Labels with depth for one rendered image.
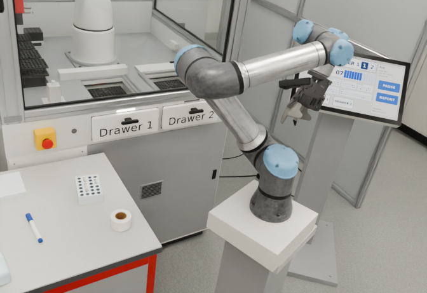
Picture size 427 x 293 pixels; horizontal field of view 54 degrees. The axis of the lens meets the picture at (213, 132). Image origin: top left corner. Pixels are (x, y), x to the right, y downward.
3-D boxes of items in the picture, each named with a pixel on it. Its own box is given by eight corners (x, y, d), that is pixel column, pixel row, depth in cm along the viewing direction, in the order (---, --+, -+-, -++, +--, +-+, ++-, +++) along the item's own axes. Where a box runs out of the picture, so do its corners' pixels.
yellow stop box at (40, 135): (57, 149, 162) (56, 133, 158) (37, 152, 158) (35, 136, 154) (54, 142, 165) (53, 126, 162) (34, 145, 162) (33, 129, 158)
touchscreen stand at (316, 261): (336, 287, 230) (403, 126, 178) (255, 267, 234) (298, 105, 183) (331, 226, 273) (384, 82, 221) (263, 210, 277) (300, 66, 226)
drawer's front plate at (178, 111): (217, 120, 203) (220, 100, 197) (162, 129, 188) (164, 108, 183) (215, 118, 204) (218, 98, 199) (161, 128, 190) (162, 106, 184)
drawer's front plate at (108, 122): (157, 131, 187) (159, 109, 182) (93, 142, 173) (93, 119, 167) (155, 129, 188) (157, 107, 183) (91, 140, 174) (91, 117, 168)
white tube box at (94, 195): (103, 202, 151) (103, 194, 149) (78, 205, 148) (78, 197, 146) (98, 181, 160) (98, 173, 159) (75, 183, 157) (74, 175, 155)
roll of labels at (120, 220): (129, 232, 140) (129, 224, 138) (108, 231, 139) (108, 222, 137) (132, 218, 146) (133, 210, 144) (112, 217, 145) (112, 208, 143)
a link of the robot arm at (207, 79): (195, 79, 107) (358, 32, 118) (182, 64, 116) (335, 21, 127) (201, 117, 113) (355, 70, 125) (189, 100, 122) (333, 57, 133)
